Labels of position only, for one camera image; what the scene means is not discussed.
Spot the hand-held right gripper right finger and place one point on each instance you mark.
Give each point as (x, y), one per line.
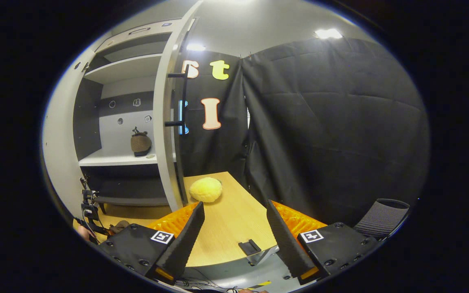
(285, 244)

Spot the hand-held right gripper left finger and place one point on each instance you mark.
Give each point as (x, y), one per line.
(185, 240)

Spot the grey shoe cabinet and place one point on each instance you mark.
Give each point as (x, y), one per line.
(116, 67)

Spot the grey cabinet drawer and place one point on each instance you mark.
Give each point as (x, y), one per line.
(136, 38)

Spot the black metal table clamp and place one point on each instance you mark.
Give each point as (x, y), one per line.
(250, 247)

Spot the yellow plush ball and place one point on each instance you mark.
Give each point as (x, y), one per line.
(206, 190)

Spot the black ribbed chair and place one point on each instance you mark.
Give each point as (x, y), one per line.
(381, 219)

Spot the black backdrop cloth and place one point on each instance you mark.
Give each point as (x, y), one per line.
(320, 122)

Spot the ceiling light panel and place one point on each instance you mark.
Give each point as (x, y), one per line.
(196, 47)
(328, 33)

